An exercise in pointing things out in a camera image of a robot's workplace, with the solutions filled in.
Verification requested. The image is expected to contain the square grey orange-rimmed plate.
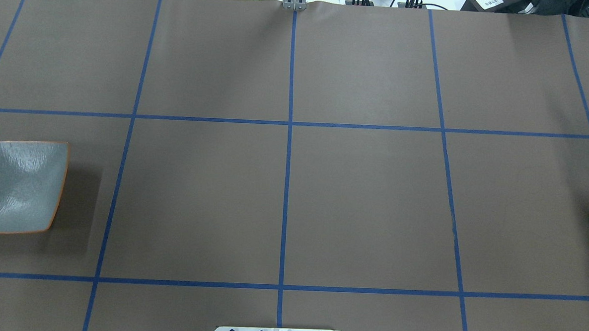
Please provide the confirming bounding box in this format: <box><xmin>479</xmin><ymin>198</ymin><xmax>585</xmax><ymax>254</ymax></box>
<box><xmin>0</xmin><ymin>140</ymin><xmax>71</xmax><ymax>235</ymax></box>

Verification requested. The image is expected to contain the brown paper table cover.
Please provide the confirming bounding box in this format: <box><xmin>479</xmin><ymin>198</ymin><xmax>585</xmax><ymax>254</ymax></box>
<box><xmin>0</xmin><ymin>0</ymin><xmax>589</xmax><ymax>331</ymax></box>

